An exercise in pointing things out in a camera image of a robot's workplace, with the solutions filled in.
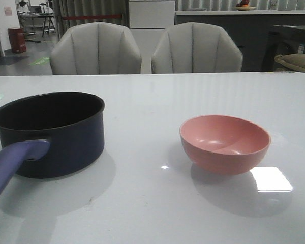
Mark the pink bowl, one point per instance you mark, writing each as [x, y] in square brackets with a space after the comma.
[224, 144]

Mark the dark side table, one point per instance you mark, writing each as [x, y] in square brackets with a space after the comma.
[283, 40]

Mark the fruit plate on counter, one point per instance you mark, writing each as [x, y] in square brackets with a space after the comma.
[244, 5]

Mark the grey upholstered chair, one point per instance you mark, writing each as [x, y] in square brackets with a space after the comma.
[95, 49]
[195, 48]

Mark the beige cushion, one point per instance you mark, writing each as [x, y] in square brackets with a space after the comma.
[290, 63]

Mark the dark blue saucepan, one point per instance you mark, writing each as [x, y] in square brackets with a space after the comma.
[50, 135]

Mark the red trash bin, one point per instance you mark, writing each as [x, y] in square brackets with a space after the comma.
[17, 40]

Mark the left grey upholstered chair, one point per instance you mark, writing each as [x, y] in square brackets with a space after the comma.
[95, 49]

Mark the white cabinet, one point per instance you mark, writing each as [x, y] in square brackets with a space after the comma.
[148, 19]

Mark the right grey upholstered chair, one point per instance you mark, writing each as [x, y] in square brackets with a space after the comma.
[195, 48]

